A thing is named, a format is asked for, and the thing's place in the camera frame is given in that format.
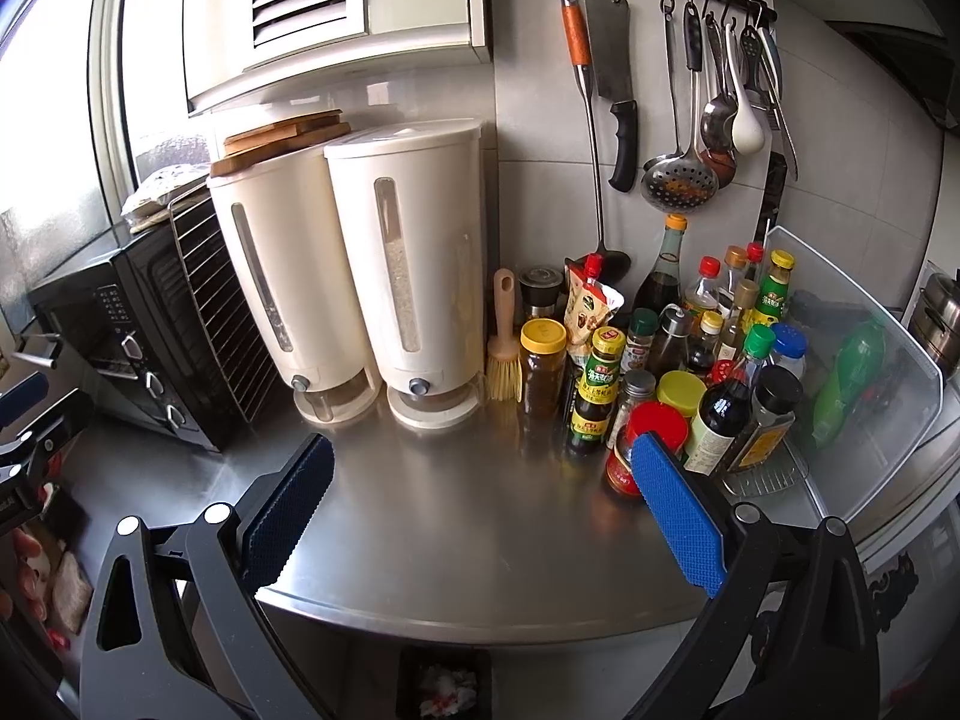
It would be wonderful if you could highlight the cream rice dispenser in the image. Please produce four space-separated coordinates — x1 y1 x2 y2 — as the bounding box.
205 136 384 425
323 118 485 433

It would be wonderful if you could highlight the snack packet with clip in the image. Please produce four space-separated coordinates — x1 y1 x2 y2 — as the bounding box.
562 253 626 350

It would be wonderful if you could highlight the square spice bottle black lid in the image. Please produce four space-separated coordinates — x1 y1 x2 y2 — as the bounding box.
723 365 804 476

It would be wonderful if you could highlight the black toaster oven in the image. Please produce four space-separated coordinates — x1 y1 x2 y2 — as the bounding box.
11 223 235 455

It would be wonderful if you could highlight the plastic-wrapped plate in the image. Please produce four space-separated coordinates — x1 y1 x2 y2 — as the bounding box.
123 163 212 215

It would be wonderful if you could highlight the black waste bin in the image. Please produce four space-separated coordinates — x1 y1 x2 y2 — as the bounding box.
395 644 494 720

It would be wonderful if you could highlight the steel kitchen utensil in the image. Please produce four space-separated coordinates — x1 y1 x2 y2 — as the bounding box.
753 10 800 182

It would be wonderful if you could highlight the white soup spoon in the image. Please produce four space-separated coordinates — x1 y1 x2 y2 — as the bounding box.
723 21 767 155

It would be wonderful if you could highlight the black range hood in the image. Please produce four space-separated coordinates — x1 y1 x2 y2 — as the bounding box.
825 11 960 140

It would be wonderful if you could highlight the clear plastic splash guard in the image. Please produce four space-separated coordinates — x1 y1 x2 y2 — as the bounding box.
757 224 945 523

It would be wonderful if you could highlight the beige dish brush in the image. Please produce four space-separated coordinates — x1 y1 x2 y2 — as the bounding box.
485 268 525 403

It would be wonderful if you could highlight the green-lid spice jar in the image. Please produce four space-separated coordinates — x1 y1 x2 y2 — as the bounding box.
622 307 660 377

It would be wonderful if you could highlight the blue-cap bottle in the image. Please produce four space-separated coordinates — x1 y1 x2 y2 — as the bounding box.
768 322 808 380

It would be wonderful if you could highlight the short yellow-lid jar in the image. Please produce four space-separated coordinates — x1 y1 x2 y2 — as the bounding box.
655 370 708 422

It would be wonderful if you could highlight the frosted glass window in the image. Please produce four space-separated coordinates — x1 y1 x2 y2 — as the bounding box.
0 0 211 331

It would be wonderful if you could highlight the bottle with orange cap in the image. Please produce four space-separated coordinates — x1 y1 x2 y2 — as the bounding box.
721 243 752 294

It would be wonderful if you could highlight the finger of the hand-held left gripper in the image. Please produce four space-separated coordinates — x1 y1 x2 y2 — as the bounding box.
15 388 95 460
0 371 50 422

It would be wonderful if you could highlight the dark steel grinder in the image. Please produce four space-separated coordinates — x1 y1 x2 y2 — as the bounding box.
518 263 566 320

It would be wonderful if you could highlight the glass oil dispenser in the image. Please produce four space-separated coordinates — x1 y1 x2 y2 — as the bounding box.
648 303 695 377

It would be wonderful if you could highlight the green-label bottle yellow cap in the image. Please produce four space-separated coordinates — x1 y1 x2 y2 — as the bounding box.
753 248 797 332

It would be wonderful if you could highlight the white tissue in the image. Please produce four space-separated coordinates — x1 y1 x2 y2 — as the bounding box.
419 665 478 710

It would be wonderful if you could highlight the steel pot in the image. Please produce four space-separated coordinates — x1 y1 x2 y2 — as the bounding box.
908 269 960 383

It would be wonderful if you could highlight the steel wire condiment rack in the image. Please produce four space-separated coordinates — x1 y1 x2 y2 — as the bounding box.
723 449 813 500

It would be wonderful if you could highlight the cream wall cabinet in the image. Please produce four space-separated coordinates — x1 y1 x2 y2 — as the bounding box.
183 0 497 118

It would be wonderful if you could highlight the thin wooden cutting board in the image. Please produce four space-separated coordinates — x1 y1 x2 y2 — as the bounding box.
223 110 345 148

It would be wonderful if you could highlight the small dark bottle yellow cap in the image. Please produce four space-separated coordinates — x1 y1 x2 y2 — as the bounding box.
685 310 725 377

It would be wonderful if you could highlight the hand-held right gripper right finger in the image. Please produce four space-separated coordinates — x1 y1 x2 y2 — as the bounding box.
626 431 883 720

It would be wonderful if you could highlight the metal-lid spice jar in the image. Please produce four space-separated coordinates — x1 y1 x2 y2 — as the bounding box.
610 368 656 452

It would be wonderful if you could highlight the steel cleaver black handle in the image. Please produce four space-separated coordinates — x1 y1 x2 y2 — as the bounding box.
583 0 641 195

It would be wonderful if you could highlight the green soda bottle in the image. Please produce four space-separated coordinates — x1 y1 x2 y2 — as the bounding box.
813 318 887 445

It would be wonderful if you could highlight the red-lid chili sauce jar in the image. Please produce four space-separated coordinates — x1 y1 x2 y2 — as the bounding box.
605 400 690 498

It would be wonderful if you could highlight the green-cap bottle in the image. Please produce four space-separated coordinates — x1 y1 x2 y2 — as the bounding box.
738 323 778 384

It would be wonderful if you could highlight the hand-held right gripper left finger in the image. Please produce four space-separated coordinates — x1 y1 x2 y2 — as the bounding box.
79 433 335 720

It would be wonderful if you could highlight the clear bottle red cap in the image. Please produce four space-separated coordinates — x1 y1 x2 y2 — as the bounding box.
683 254 723 317

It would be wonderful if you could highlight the dark sauce bottle green label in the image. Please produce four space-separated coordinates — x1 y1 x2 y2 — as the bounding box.
569 325 628 455

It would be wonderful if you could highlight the steel skimmer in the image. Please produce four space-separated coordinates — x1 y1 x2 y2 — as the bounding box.
640 3 720 213

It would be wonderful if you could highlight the steel serving spoon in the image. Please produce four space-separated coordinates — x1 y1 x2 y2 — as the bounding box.
682 3 740 160

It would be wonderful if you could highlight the orange-handled steel ladle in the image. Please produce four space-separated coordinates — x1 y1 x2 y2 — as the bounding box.
560 0 632 279

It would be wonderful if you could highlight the black cat sticker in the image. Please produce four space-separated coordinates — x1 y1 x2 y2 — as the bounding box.
871 550 920 635

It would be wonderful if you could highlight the yellow-lid honey jar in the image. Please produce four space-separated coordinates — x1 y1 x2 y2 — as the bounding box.
519 316 569 418

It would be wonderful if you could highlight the dark long utensil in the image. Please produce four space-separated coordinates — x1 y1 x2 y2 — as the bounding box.
757 151 789 242

